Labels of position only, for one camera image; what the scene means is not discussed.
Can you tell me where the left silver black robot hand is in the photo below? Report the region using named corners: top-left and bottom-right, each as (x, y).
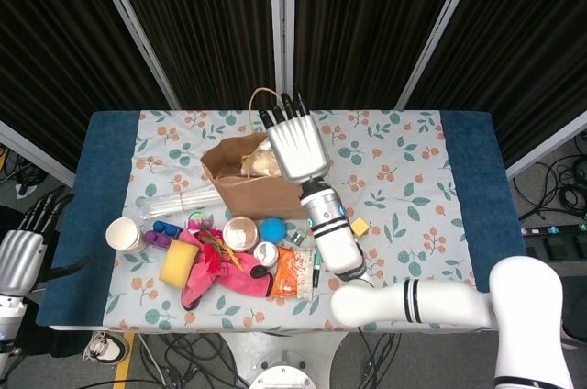
top-left (0, 194), bottom-right (91, 296)

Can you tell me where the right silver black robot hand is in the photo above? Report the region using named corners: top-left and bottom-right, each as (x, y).
top-left (259, 83), bottom-right (332, 184)

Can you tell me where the white snack bag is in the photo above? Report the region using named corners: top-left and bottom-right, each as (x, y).
top-left (240, 139), bottom-right (283, 178)

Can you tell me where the brown paper handle bag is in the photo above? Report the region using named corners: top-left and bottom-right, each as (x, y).
top-left (200, 88), bottom-right (322, 220)

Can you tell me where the small yellow cube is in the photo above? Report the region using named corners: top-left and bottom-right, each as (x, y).
top-left (349, 217), bottom-right (371, 239)

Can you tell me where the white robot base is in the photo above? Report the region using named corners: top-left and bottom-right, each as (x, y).
top-left (219, 332), bottom-right (349, 389)

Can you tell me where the brown lidded paper cup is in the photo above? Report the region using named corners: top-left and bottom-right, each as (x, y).
top-left (222, 217), bottom-right (260, 253)

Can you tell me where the white paper cup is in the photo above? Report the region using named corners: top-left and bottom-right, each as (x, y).
top-left (105, 217), bottom-right (149, 254)

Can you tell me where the orange snack packet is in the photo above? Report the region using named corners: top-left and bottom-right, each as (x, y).
top-left (269, 245), bottom-right (318, 301)

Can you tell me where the blue ball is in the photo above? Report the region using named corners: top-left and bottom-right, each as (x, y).
top-left (260, 217), bottom-right (288, 243)

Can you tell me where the small round white tin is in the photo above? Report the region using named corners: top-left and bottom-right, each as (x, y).
top-left (252, 240), bottom-right (280, 267)

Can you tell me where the small green round trinket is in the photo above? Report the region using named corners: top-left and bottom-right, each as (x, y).
top-left (185, 210), bottom-right (216, 230)

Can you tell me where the white black-striped sneaker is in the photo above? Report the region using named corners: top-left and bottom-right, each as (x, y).
top-left (82, 331), bottom-right (129, 365)

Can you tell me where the blue table cover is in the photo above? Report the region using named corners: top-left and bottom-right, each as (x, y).
top-left (36, 109), bottom-right (528, 331)

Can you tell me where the white straw bundle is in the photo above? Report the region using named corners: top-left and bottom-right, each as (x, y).
top-left (137, 184), bottom-right (224, 220)

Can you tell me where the colourful feather toy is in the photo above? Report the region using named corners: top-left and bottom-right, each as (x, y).
top-left (199, 223), bottom-right (244, 275)

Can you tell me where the pink plush cloth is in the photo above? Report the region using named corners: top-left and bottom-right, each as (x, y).
top-left (179, 228), bottom-right (275, 312)

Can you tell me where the purple plastic toy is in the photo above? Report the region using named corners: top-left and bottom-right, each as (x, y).
top-left (144, 229), bottom-right (174, 248)

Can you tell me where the floral tablecloth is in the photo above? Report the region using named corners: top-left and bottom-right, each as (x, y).
top-left (101, 108), bottom-right (486, 333)

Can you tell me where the blue plastic toy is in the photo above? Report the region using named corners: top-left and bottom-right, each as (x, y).
top-left (152, 219), bottom-right (182, 239)

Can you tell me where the black ribbed partition panel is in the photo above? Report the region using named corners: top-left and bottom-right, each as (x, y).
top-left (293, 0), bottom-right (469, 110)
top-left (0, 0), bottom-right (171, 170)
top-left (105, 0), bottom-right (276, 110)
top-left (403, 0), bottom-right (587, 165)

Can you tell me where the yellow sponge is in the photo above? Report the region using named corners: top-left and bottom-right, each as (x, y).
top-left (159, 240), bottom-right (201, 288)

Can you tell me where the black power strip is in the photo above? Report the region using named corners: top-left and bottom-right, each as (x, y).
top-left (520, 223), bottom-right (587, 239)

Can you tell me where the grey partition rail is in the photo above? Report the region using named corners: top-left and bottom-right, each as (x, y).
top-left (504, 111), bottom-right (587, 179)
top-left (0, 120), bottom-right (77, 188)

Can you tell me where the upright grey partition post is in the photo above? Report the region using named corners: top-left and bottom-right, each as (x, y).
top-left (268, 0), bottom-right (297, 110)

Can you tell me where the slanted grey partition post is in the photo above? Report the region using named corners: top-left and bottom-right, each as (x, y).
top-left (84, 0), bottom-right (183, 110)
top-left (393, 0), bottom-right (487, 110)

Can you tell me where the black floor cable tangle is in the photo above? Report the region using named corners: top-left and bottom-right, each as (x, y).
top-left (137, 332), bottom-right (239, 389)
top-left (357, 332), bottom-right (403, 389)
top-left (512, 131), bottom-right (587, 223)

